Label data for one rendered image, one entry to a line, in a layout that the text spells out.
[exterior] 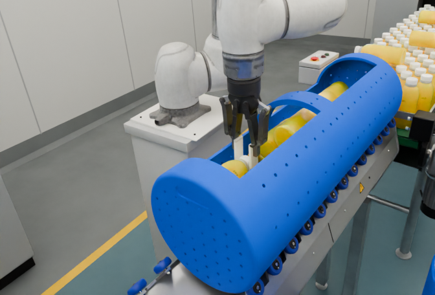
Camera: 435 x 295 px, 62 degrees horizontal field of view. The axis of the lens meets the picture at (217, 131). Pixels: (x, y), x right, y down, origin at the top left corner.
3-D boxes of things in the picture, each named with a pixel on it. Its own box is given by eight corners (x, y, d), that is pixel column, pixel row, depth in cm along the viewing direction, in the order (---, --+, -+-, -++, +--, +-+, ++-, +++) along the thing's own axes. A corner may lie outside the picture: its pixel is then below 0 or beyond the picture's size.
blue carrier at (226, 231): (160, 255, 88) (138, 155, 75) (320, 118, 146) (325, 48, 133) (258, 319, 71) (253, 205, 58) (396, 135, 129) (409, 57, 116)
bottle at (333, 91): (336, 76, 128) (312, 94, 116) (353, 88, 126) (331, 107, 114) (327, 91, 133) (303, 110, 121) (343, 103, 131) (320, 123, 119)
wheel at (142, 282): (128, 288, 76) (134, 296, 75) (144, 273, 79) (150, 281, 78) (123, 292, 79) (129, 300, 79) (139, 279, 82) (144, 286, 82)
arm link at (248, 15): (229, 59, 72) (288, 49, 75) (225, -26, 64) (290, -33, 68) (211, 46, 81) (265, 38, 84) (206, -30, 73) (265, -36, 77)
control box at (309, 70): (298, 82, 167) (298, 61, 162) (317, 70, 180) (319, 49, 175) (318, 87, 161) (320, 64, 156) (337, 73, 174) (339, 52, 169)
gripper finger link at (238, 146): (235, 140, 88) (233, 140, 89) (236, 164, 92) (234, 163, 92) (243, 135, 90) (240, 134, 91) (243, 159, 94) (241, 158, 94)
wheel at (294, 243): (278, 242, 86) (283, 241, 84) (287, 231, 89) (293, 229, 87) (287, 258, 86) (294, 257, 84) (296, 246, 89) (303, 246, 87)
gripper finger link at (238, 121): (237, 102, 82) (233, 99, 83) (232, 141, 89) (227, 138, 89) (248, 96, 85) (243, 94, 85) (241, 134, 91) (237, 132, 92)
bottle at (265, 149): (281, 149, 94) (314, 121, 106) (261, 132, 96) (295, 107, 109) (270, 165, 99) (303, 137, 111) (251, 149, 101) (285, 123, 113)
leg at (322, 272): (313, 286, 187) (322, 188, 157) (318, 279, 191) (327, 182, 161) (323, 292, 184) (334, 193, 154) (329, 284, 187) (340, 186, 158)
